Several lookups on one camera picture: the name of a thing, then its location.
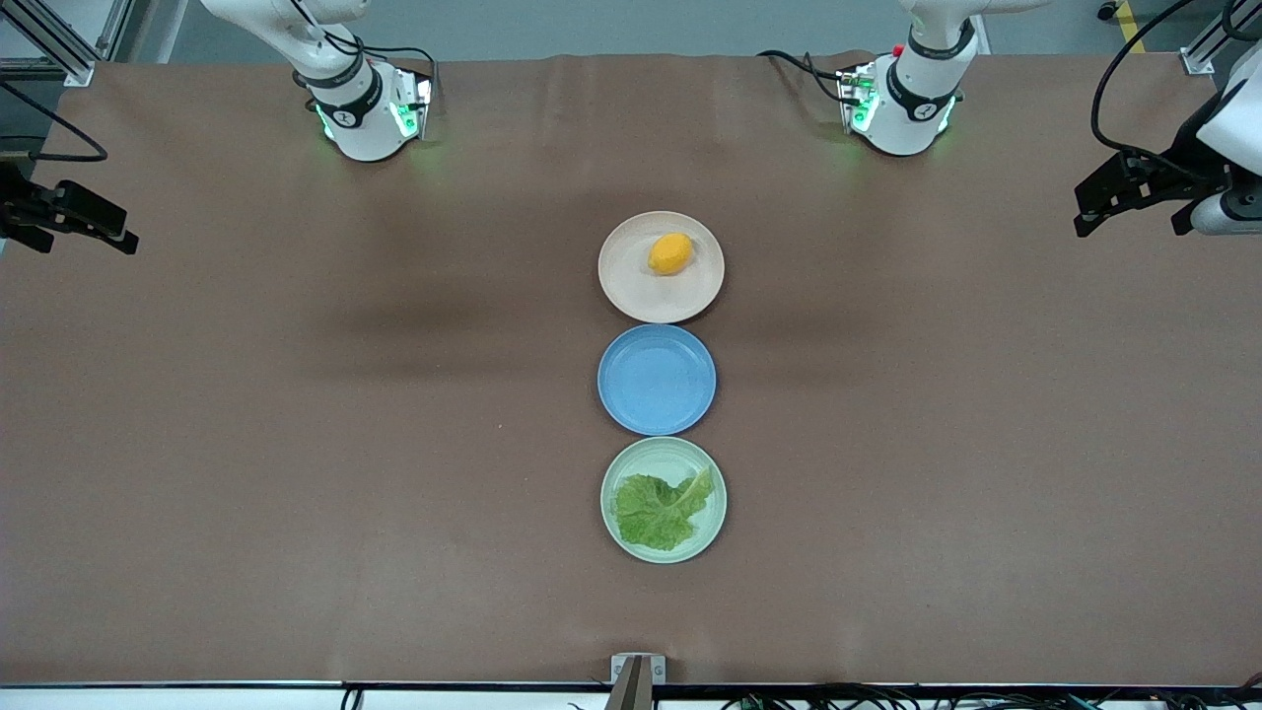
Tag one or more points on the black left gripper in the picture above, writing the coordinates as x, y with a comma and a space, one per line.
1187, 165

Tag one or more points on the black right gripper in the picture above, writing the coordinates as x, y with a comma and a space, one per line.
20, 207

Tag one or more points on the yellow lemon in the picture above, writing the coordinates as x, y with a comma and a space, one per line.
670, 254

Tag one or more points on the green lettuce leaf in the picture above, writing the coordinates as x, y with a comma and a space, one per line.
656, 518

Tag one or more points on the black caster wheel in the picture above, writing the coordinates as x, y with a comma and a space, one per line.
1108, 10

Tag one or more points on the brown table mat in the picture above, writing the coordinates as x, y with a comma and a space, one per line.
296, 444

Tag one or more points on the beige round plate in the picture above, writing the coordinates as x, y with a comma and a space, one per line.
641, 291

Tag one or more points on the blue round plate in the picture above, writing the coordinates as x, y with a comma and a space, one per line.
656, 380

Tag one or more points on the light green round plate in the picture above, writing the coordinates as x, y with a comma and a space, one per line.
641, 454

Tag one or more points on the aluminium frame profile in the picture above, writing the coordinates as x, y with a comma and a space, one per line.
79, 71
1198, 61

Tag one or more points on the white table edge rail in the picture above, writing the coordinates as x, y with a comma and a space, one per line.
197, 698

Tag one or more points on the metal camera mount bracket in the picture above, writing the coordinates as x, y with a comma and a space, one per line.
638, 671

